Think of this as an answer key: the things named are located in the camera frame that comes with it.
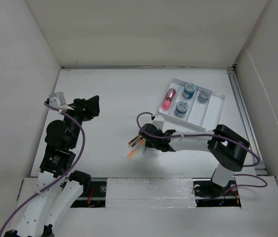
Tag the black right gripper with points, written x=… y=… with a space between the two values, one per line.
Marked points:
x=149 y=143

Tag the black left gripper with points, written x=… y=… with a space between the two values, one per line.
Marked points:
x=88 y=108

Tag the black red pen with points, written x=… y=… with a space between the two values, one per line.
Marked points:
x=135 y=141

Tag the pink capped tube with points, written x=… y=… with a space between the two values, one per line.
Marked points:
x=168 y=98

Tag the blue patterned lid jar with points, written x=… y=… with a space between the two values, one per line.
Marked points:
x=181 y=109

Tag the grey clear small jar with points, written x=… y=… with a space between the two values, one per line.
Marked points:
x=203 y=96

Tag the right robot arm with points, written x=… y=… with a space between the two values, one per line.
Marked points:
x=228 y=148

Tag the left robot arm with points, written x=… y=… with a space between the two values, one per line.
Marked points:
x=58 y=186

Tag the white divided tray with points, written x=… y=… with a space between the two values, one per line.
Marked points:
x=200 y=116

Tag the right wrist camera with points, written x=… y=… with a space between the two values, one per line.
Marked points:
x=158 y=121

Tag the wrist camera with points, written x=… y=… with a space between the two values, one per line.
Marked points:
x=158 y=121
x=56 y=100

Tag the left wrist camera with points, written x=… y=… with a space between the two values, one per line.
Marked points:
x=56 y=100

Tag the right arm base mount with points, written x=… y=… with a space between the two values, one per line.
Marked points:
x=208 y=194

